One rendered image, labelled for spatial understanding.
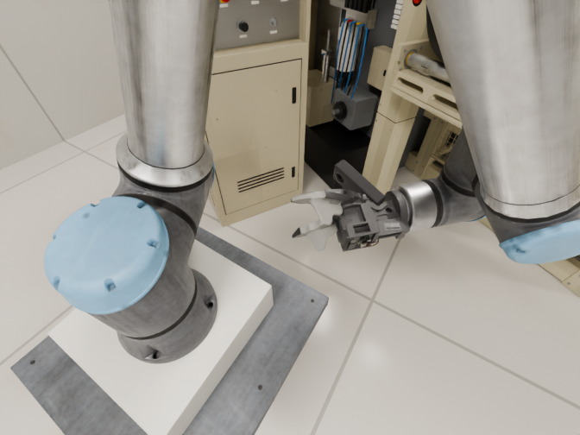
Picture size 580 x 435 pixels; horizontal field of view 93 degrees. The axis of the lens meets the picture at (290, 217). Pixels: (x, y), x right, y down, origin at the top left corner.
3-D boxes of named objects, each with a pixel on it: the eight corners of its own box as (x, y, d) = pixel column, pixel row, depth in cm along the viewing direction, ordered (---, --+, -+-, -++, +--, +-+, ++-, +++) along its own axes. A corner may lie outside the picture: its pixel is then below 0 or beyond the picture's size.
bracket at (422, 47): (388, 72, 104) (396, 43, 97) (460, 56, 117) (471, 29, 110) (394, 75, 102) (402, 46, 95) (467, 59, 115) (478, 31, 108)
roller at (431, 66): (402, 66, 102) (406, 52, 99) (412, 64, 104) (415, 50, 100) (487, 102, 81) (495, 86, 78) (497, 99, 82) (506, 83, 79)
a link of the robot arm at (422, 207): (422, 171, 49) (403, 198, 58) (396, 175, 49) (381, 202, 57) (444, 214, 45) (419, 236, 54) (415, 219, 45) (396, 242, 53)
